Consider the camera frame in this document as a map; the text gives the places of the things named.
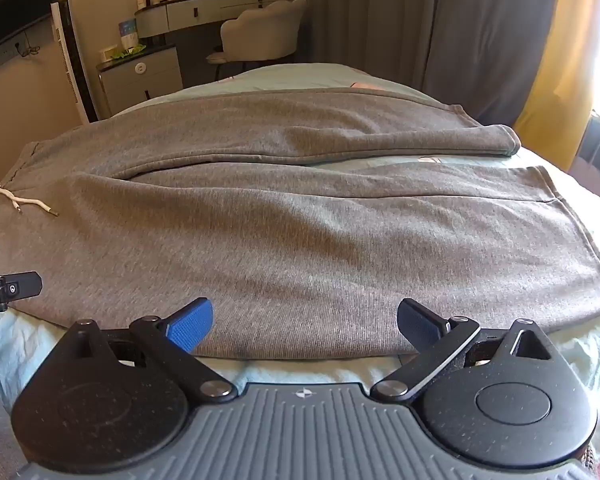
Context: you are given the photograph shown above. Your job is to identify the bed with light green sheet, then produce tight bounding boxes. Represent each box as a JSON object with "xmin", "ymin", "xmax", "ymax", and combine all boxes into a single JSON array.
[{"xmin": 0, "ymin": 62, "xmax": 600, "ymax": 461}]

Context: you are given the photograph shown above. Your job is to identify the yellow curtain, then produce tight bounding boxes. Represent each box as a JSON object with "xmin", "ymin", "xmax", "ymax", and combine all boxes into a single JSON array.
[{"xmin": 512, "ymin": 0, "xmax": 600, "ymax": 133}]

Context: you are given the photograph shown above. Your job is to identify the beige upholstered chair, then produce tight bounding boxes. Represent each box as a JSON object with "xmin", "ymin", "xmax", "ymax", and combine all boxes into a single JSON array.
[{"xmin": 206, "ymin": 0, "xmax": 308, "ymax": 81}]

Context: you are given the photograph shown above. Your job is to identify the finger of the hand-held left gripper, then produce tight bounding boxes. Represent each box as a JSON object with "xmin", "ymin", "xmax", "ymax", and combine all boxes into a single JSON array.
[{"xmin": 0, "ymin": 270, "xmax": 44, "ymax": 317}]

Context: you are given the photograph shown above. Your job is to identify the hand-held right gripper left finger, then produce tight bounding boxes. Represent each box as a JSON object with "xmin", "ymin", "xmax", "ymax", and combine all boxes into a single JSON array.
[{"xmin": 64, "ymin": 297, "xmax": 238, "ymax": 404}]

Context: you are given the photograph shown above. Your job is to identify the grey pants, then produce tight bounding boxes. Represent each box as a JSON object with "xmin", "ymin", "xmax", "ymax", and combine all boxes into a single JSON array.
[{"xmin": 0, "ymin": 87, "xmax": 600, "ymax": 361}]

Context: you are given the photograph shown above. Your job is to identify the wall socket with plug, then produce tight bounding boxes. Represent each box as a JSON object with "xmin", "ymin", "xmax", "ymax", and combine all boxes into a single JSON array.
[{"xmin": 0, "ymin": 41, "xmax": 42, "ymax": 69}]

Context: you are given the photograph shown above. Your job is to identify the black white standing panel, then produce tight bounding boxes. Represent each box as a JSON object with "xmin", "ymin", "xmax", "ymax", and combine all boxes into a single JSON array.
[{"xmin": 50, "ymin": 0, "xmax": 100, "ymax": 125}]

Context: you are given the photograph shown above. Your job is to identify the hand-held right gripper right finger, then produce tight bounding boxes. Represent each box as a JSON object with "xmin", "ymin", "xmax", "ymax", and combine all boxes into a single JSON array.
[{"xmin": 370, "ymin": 298, "xmax": 554, "ymax": 404}]

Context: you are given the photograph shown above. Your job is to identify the blue and white box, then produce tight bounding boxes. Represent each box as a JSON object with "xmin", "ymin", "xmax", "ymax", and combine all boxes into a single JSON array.
[{"xmin": 118, "ymin": 19, "xmax": 139, "ymax": 52}]

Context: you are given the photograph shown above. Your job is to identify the grey nightstand cabinet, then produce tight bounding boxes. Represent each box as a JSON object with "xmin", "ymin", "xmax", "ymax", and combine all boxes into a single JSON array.
[{"xmin": 97, "ymin": 45, "xmax": 185, "ymax": 118}]

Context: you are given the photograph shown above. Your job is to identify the green packets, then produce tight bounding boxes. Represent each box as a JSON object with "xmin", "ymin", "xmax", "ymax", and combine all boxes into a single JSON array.
[{"xmin": 99, "ymin": 44, "xmax": 148, "ymax": 62}]

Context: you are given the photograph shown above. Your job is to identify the grey dressing table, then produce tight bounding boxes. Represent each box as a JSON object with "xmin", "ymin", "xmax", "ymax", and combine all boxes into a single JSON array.
[{"xmin": 134, "ymin": 0, "xmax": 296, "ymax": 91}]

